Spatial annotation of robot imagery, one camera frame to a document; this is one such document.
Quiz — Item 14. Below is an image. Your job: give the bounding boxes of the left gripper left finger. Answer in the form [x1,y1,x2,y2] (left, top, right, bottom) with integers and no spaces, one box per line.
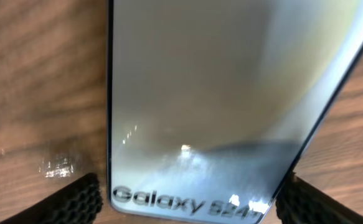
[0,172,103,224]

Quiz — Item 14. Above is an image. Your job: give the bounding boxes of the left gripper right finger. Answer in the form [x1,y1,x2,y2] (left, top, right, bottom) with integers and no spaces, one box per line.
[275,173,363,224]

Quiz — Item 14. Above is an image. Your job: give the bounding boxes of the blue Galaxy smartphone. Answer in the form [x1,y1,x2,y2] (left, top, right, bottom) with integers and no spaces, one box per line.
[107,0,363,223]

